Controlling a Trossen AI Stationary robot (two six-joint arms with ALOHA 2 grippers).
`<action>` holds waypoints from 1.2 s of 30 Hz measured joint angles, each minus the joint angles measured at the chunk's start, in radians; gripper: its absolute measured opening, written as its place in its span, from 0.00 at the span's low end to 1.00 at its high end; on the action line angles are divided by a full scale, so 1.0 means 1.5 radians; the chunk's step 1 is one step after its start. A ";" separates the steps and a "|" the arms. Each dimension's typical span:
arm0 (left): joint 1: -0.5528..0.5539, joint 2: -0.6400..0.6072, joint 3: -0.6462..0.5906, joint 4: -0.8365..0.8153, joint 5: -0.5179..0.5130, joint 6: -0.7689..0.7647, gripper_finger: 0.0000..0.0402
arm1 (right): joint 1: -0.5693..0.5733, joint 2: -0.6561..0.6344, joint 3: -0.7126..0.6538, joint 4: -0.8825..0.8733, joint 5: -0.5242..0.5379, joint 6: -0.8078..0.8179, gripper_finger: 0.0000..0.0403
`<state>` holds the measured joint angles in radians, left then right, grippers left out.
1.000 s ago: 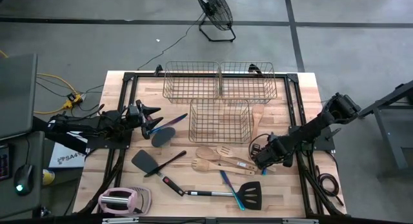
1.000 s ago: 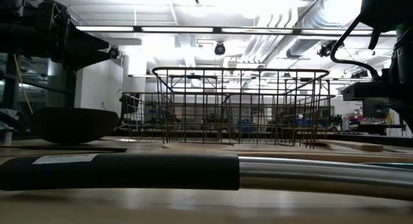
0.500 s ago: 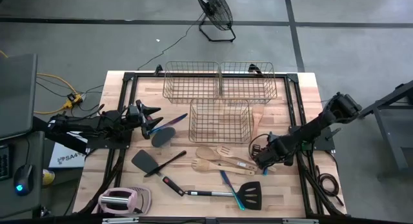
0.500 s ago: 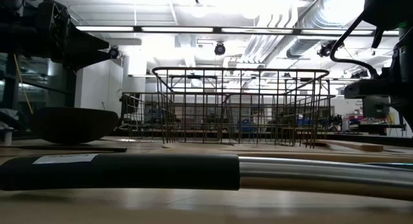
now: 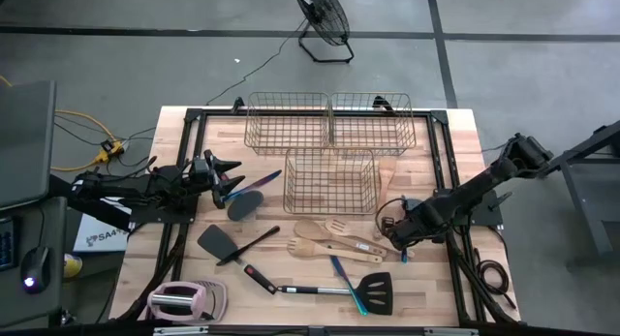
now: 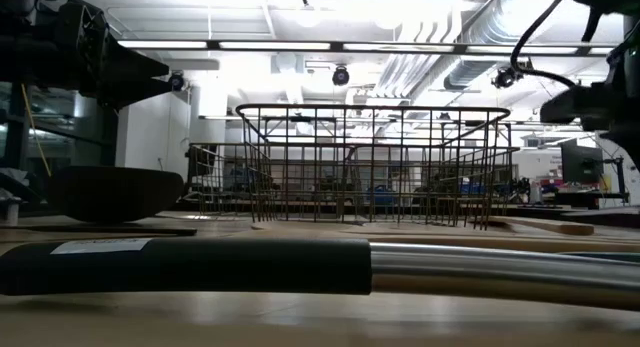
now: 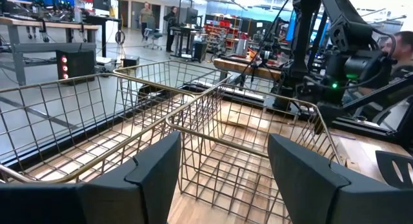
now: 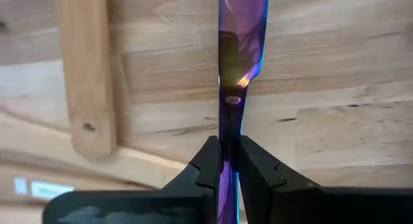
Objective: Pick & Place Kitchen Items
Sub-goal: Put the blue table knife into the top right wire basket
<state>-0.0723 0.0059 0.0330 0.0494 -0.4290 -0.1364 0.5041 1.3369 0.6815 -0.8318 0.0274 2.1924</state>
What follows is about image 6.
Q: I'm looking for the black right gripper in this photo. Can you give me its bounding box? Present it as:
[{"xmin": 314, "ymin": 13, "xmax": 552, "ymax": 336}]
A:
[{"xmin": 539, "ymin": 79, "xmax": 640, "ymax": 171}]

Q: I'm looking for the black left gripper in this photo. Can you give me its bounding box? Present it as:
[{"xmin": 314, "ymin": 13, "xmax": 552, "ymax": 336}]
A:
[{"xmin": 58, "ymin": 0, "xmax": 174, "ymax": 111}]

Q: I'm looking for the gold wire basket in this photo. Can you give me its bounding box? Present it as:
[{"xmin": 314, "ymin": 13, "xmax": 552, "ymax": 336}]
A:
[
  {"xmin": 235, "ymin": 103, "xmax": 512, "ymax": 232},
  {"xmin": 352, "ymin": 144, "xmax": 521, "ymax": 224},
  {"xmin": 187, "ymin": 142, "xmax": 274, "ymax": 216}
]

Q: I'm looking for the solid wooden spatula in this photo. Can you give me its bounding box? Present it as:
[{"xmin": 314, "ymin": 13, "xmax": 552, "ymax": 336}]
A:
[{"xmin": 469, "ymin": 215, "xmax": 596, "ymax": 237}]

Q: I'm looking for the black oval turner red-black handle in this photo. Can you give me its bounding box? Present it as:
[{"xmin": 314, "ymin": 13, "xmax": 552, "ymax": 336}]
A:
[{"xmin": 48, "ymin": 165, "xmax": 185, "ymax": 224}]

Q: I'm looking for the wooden slotted spoon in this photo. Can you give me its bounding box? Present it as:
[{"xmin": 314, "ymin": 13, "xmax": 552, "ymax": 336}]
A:
[{"xmin": 369, "ymin": 235, "xmax": 640, "ymax": 254}]

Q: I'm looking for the black slotted turner steel handle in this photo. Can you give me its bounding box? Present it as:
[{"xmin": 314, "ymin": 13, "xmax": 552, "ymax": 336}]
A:
[{"xmin": 0, "ymin": 235, "xmax": 640, "ymax": 313}]

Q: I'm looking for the dark computer monitor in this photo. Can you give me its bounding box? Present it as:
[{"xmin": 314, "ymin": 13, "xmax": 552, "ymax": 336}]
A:
[{"xmin": 559, "ymin": 139, "xmax": 605, "ymax": 186}]

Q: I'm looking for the black ceiling spotlight cluster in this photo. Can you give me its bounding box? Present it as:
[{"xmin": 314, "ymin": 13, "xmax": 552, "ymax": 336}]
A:
[{"xmin": 491, "ymin": 61, "xmax": 525, "ymax": 91}]

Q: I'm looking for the long ceiling light strip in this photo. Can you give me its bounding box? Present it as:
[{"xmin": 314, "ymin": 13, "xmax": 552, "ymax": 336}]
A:
[{"xmin": 117, "ymin": 39, "xmax": 616, "ymax": 57}]

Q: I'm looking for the yellow cable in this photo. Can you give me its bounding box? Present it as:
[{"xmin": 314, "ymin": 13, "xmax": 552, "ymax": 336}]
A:
[{"xmin": 19, "ymin": 84, "xmax": 52, "ymax": 178}]

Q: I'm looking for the silver ventilation duct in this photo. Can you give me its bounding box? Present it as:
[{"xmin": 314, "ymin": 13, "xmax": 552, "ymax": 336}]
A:
[{"xmin": 444, "ymin": 0, "xmax": 566, "ymax": 91}]

